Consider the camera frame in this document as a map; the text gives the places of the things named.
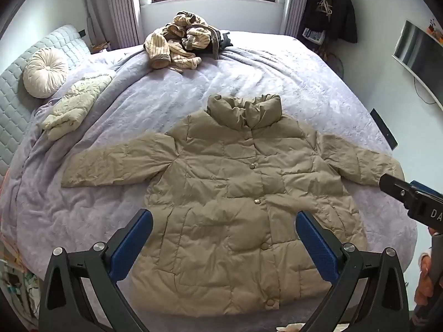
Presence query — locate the light blue quilted headboard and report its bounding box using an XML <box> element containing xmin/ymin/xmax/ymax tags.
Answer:
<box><xmin>0</xmin><ymin>24</ymin><xmax>91</xmax><ymax>177</ymax></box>

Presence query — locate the dark grey garment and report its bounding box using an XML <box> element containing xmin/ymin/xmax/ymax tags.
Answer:
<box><xmin>199</xmin><ymin>29</ymin><xmax>233</xmax><ymax>59</ymax></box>

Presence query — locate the cream quilted folded jacket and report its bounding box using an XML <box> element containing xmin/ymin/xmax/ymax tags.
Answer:
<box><xmin>42</xmin><ymin>74</ymin><xmax>113</xmax><ymax>142</ymax></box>

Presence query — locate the patterned hanging bag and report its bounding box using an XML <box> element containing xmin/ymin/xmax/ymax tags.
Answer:
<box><xmin>302</xmin><ymin>28</ymin><xmax>326</xmax><ymax>45</ymax></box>

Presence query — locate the cream striped garment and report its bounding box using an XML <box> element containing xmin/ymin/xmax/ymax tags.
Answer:
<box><xmin>143</xmin><ymin>11</ymin><xmax>213</xmax><ymax>74</ymax></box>

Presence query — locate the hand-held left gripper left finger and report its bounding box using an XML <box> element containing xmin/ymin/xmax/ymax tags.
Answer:
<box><xmin>38</xmin><ymin>208</ymin><xmax>154</xmax><ymax>332</ymax></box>

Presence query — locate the lavender plush blanket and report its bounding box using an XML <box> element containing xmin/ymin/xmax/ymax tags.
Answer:
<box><xmin>0</xmin><ymin>29</ymin><xmax>418</xmax><ymax>327</ymax></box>

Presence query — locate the wall mounted television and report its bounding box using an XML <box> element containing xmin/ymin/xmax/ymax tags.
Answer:
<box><xmin>392</xmin><ymin>20</ymin><xmax>443</xmax><ymax>103</ymax></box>

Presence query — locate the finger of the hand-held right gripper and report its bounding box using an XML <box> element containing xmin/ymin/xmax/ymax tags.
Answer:
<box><xmin>410</xmin><ymin>180</ymin><xmax>443</xmax><ymax>202</ymax></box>
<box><xmin>378</xmin><ymin>174</ymin><xmax>416</xmax><ymax>212</ymax></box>

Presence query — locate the grey striped curtain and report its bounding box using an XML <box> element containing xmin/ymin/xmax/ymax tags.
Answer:
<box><xmin>275</xmin><ymin>0</ymin><xmax>314</xmax><ymax>37</ymax></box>
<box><xmin>82</xmin><ymin>0</ymin><xmax>145</xmax><ymax>48</ymax></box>

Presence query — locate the black rectangular panel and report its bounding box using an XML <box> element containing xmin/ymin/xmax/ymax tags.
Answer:
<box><xmin>370</xmin><ymin>108</ymin><xmax>398</xmax><ymax>150</ymax></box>

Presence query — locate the round white pleated pillow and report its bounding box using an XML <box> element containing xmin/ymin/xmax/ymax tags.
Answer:
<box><xmin>23</xmin><ymin>48</ymin><xmax>69</xmax><ymax>99</ymax></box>

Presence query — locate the black hanging coat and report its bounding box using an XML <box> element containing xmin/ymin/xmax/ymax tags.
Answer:
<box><xmin>298</xmin><ymin>0</ymin><xmax>358</xmax><ymax>44</ymax></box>

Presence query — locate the black television cable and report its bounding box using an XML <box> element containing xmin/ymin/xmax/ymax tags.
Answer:
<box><xmin>413</xmin><ymin>75</ymin><xmax>437</xmax><ymax>105</ymax></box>

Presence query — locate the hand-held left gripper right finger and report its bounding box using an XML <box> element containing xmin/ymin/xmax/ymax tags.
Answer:
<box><xmin>295</xmin><ymin>210</ymin><xmax>411</xmax><ymax>332</ymax></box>

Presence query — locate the khaki puffer jacket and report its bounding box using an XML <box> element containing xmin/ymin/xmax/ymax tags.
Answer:
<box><xmin>61</xmin><ymin>93</ymin><xmax>405</xmax><ymax>317</ymax></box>

